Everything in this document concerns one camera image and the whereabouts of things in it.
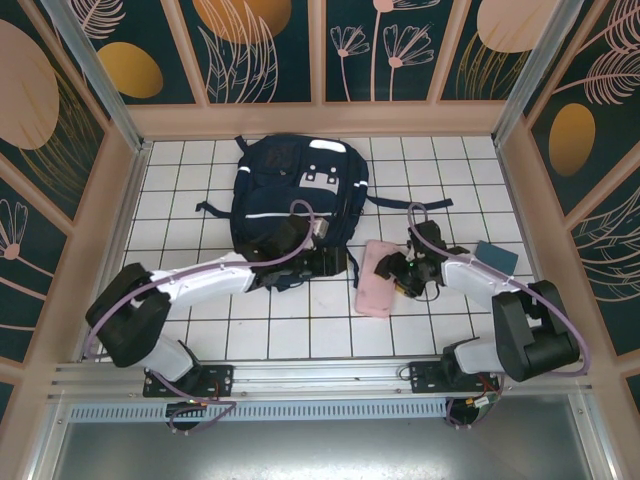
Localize grey metal sheet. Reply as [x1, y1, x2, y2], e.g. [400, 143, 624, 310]
[52, 418, 594, 480]

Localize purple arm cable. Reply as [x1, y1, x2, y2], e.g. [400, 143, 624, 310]
[406, 201, 595, 431]
[83, 198, 317, 436]

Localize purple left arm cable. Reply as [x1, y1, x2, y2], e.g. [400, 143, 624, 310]
[83, 198, 317, 436]

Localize navy blue backpack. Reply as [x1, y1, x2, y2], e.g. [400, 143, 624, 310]
[195, 132, 455, 296]

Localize pink pencil pouch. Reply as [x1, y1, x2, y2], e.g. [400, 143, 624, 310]
[353, 238, 401, 320]

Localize slotted grey cable duct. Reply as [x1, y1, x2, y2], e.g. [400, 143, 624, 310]
[67, 401, 450, 422]

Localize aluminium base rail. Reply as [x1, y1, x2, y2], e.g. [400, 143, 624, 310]
[49, 353, 595, 404]

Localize aluminium side frame bar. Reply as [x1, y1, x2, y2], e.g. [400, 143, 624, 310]
[29, 394, 71, 480]
[567, 394, 614, 480]

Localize small green circuit board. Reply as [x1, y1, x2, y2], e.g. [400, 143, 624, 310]
[467, 394, 501, 416]

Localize aluminium frame post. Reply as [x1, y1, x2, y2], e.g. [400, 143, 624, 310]
[492, 0, 599, 147]
[39, 0, 152, 152]

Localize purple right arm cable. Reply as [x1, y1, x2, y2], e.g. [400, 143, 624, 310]
[406, 201, 595, 431]

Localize small dark teal notebook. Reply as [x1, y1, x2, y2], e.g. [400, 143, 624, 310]
[473, 239, 520, 275]

